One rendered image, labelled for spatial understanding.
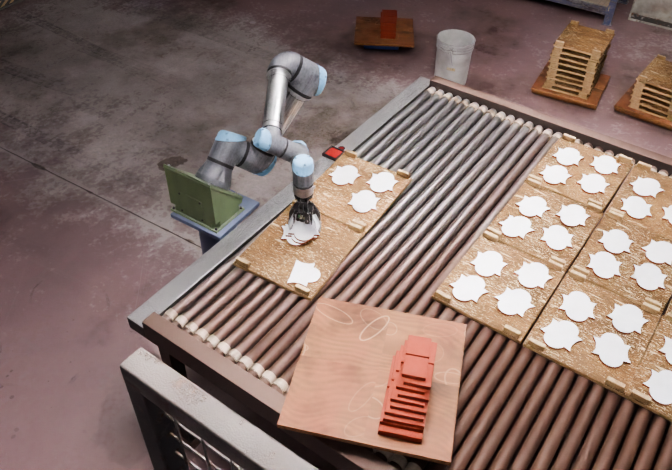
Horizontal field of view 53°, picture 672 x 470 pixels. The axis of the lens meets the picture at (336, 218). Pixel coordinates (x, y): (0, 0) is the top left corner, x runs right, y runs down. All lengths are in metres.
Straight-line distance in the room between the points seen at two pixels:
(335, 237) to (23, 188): 2.61
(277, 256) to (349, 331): 0.53
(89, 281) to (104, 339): 0.44
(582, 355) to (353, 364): 0.79
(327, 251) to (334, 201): 0.30
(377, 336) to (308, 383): 0.28
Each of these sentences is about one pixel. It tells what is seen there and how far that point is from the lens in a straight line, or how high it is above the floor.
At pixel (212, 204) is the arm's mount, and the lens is 2.71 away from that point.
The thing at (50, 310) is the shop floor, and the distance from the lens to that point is 3.91.
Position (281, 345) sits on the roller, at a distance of 2.34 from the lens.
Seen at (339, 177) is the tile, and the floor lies 0.94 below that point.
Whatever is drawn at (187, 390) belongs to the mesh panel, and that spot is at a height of 2.22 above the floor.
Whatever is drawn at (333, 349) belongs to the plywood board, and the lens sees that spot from 2.17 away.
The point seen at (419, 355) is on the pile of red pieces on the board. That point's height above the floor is 1.21.
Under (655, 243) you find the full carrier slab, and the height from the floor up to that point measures 0.95.
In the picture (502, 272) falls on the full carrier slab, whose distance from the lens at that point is 2.62.
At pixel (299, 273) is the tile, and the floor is 0.94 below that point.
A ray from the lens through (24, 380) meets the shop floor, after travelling 3.66.
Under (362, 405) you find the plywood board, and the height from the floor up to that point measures 1.04.
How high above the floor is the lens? 2.78
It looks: 42 degrees down
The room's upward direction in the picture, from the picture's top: 1 degrees clockwise
